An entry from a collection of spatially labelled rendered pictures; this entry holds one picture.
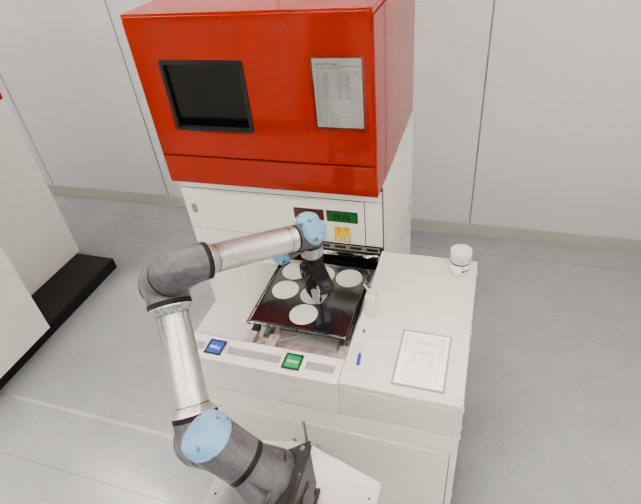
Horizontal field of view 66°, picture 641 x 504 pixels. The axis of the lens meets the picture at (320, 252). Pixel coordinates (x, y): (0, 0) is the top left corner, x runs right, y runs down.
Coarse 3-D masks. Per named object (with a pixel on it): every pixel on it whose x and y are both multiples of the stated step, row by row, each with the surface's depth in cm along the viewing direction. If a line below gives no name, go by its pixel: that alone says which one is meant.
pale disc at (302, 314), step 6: (300, 306) 176; (306, 306) 176; (312, 306) 175; (294, 312) 174; (300, 312) 174; (306, 312) 173; (312, 312) 173; (294, 318) 171; (300, 318) 171; (306, 318) 171; (312, 318) 171; (300, 324) 169
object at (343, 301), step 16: (336, 272) 189; (272, 288) 185; (304, 288) 183; (336, 288) 182; (352, 288) 181; (272, 304) 178; (288, 304) 177; (320, 304) 176; (336, 304) 175; (352, 304) 174; (256, 320) 172; (272, 320) 172; (288, 320) 171; (320, 320) 170; (336, 320) 169
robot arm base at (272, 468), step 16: (272, 448) 116; (256, 464) 110; (272, 464) 112; (288, 464) 113; (240, 480) 109; (256, 480) 110; (272, 480) 110; (288, 480) 111; (240, 496) 113; (256, 496) 110; (272, 496) 109
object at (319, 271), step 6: (318, 264) 164; (312, 270) 163; (318, 270) 163; (324, 270) 163; (318, 276) 162; (324, 276) 162; (318, 282) 161; (324, 282) 161; (330, 282) 162; (324, 288) 160; (330, 288) 161; (324, 294) 161
